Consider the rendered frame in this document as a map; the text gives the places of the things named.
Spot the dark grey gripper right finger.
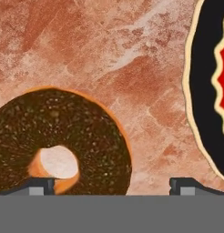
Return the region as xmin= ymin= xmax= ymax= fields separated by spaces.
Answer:
xmin=168 ymin=177 xmax=224 ymax=197

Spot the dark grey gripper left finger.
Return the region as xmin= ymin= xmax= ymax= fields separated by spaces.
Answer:
xmin=0 ymin=177 xmax=56 ymax=197

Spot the chocolate sprinkled doughnut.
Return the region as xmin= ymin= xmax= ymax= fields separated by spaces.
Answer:
xmin=0 ymin=86 xmax=133 ymax=197

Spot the black and red plate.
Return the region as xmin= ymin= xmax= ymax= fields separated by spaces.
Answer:
xmin=182 ymin=0 xmax=224 ymax=185

